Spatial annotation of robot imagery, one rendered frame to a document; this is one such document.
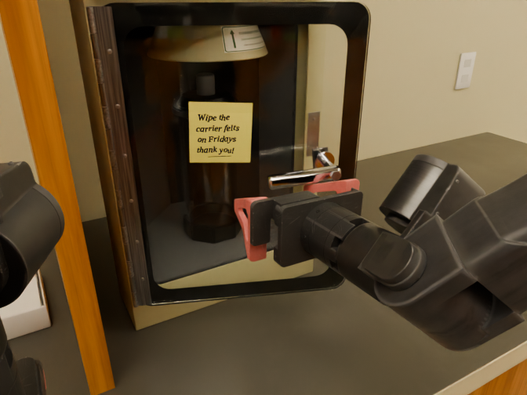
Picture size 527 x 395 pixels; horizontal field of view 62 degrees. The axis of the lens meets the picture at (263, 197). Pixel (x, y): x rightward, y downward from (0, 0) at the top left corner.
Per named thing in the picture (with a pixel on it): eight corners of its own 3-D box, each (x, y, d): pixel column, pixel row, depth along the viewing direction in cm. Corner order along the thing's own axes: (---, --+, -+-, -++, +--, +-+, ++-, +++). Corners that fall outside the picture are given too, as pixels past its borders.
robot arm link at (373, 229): (373, 297, 34) (405, 321, 37) (424, 224, 34) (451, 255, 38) (318, 259, 39) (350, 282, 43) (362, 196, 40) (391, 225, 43)
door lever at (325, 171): (263, 179, 57) (261, 160, 56) (334, 168, 58) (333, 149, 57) (270, 196, 53) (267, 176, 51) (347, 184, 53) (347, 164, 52)
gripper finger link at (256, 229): (217, 179, 48) (260, 208, 41) (272, 170, 52) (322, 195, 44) (218, 235, 51) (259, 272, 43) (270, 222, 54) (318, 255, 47)
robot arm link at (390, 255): (392, 288, 28) (474, 349, 31) (492, 143, 29) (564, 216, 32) (317, 242, 40) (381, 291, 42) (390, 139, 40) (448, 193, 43)
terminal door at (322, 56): (139, 304, 64) (94, 1, 47) (343, 285, 68) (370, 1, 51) (139, 307, 63) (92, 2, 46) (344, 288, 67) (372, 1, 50)
